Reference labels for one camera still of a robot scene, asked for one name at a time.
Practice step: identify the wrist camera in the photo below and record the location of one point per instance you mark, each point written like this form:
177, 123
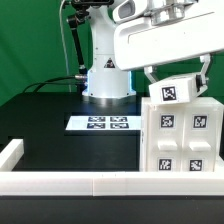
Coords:
129, 10

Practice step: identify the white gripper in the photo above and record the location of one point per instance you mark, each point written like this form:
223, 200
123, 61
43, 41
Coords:
137, 44

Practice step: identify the white U-shaped obstacle fence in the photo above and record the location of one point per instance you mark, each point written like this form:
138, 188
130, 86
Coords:
103, 183

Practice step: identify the small white cabinet top block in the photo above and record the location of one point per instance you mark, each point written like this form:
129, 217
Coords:
177, 89

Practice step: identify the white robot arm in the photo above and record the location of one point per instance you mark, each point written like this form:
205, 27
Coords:
105, 81

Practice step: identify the white base tag plate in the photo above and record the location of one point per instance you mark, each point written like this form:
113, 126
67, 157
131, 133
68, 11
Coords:
108, 123

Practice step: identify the white cabinet body box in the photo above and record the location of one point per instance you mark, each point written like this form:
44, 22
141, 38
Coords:
201, 101

